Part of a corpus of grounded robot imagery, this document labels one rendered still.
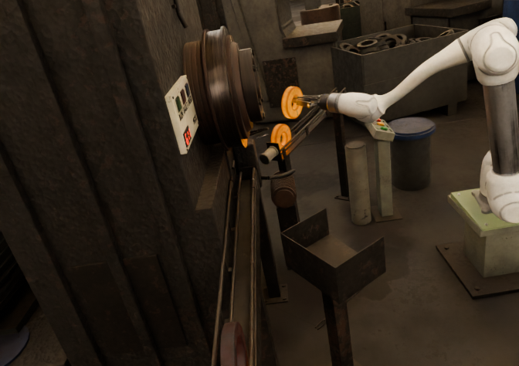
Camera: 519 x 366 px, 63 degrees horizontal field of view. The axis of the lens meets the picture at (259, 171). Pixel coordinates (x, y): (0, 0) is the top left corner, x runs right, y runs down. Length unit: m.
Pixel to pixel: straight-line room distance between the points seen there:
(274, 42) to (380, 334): 3.08
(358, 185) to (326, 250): 1.09
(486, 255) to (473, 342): 0.42
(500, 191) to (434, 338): 0.67
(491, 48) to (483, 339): 1.16
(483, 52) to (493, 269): 1.10
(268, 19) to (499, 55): 3.00
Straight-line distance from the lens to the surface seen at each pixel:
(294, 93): 2.07
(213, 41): 1.55
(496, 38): 1.64
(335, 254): 1.49
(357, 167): 2.49
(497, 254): 2.27
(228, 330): 1.07
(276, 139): 2.14
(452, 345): 2.03
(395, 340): 2.03
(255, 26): 4.37
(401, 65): 3.89
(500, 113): 1.75
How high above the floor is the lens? 1.51
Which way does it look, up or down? 25 degrees down
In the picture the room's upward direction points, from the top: 11 degrees counter-clockwise
